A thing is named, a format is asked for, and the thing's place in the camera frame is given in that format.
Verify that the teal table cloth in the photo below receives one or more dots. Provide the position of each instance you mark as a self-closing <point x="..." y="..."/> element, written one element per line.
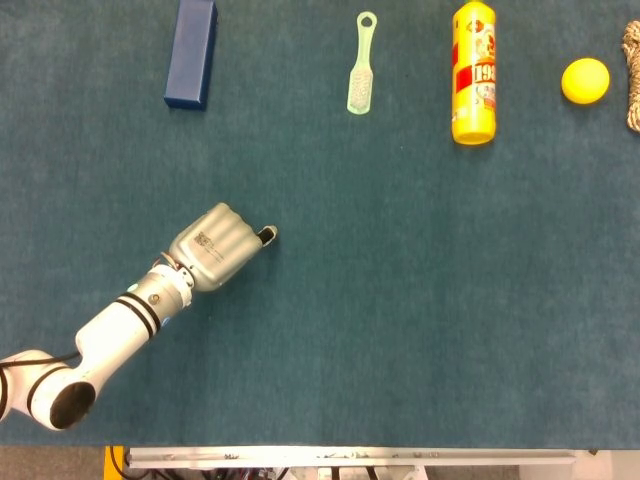
<point x="400" y="300"/>

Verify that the blue rectangular box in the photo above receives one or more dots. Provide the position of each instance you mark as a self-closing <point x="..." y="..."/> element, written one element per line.
<point x="190" y="50"/>

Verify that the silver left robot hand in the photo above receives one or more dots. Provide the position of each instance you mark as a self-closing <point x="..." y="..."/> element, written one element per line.
<point x="215" y="245"/>

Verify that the yellow ball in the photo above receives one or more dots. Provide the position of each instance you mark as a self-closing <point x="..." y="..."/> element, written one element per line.
<point x="585" y="81"/>

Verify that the light green brush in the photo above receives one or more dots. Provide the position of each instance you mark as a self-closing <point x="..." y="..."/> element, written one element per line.
<point x="361" y="65"/>

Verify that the yellow plastic bottle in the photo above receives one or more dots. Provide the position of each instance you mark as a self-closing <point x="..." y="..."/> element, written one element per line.
<point x="473" y="75"/>

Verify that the aluminium table edge rail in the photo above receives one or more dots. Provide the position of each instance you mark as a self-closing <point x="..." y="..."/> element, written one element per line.
<point x="350" y="457"/>

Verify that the yellow frame post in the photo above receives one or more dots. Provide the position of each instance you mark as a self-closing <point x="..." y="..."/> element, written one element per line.
<point x="107" y="462"/>

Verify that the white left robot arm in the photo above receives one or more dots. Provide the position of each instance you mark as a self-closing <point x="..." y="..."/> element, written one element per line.
<point x="115" y="330"/>

